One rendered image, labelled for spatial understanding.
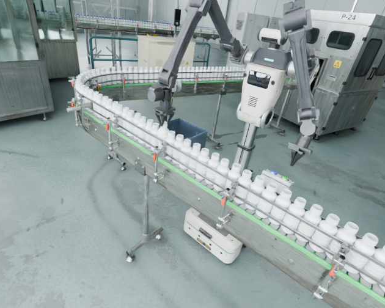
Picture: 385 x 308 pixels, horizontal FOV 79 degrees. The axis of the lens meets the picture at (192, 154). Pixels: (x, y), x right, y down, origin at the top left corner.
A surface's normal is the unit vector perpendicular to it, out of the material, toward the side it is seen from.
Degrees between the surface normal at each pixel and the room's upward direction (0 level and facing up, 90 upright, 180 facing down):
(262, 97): 90
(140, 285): 0
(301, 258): 90
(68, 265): 0
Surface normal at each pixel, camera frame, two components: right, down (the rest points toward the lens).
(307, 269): -0.65, 0.32
